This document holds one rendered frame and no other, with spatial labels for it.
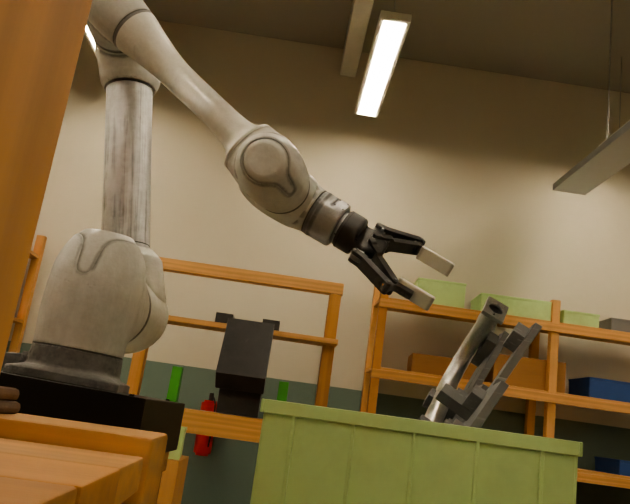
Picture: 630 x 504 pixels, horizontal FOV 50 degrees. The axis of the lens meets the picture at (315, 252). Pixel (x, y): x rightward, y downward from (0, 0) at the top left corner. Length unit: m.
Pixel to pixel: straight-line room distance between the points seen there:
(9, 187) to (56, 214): 6.41
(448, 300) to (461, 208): 1.19
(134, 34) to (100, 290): 0.52
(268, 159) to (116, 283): 0.35
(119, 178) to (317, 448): 0.78
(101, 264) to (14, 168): 0.92
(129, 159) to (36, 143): 1.19
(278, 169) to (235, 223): 5.32
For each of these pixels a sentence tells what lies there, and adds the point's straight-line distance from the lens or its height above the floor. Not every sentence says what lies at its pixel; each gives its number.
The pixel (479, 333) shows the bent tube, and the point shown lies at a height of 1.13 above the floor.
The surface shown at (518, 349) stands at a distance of 1.07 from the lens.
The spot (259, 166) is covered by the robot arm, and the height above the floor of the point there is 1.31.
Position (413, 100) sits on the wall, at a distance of 6.96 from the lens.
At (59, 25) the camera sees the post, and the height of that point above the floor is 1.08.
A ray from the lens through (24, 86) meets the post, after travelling 0.28.
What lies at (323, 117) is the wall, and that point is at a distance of 6.75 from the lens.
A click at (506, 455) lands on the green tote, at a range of 0.92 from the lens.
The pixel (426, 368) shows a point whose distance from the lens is 5.75.
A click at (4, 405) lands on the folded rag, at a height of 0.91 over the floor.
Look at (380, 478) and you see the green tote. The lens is 0.92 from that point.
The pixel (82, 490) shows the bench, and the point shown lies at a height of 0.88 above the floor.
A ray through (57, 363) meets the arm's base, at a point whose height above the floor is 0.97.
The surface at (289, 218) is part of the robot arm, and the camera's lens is 1.22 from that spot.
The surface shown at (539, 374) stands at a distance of 6.00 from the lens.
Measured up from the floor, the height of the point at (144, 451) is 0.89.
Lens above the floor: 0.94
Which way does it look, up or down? 14 degrees up
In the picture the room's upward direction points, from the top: 8 degrees clockwise
